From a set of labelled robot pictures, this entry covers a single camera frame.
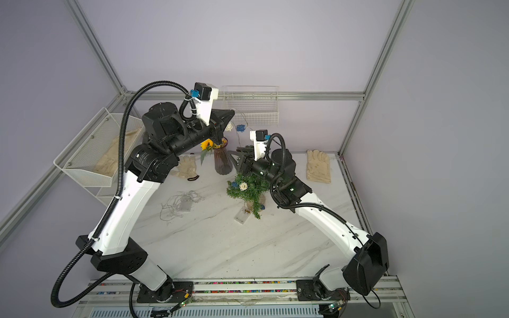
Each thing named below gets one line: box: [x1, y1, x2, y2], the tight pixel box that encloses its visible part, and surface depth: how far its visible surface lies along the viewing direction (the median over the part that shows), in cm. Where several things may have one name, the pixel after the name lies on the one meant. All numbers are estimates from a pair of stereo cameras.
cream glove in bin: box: [93, 127, 142, 177], surface depth 78 cm
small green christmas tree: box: [226, 172, 271, 220], surface depth 80 cm
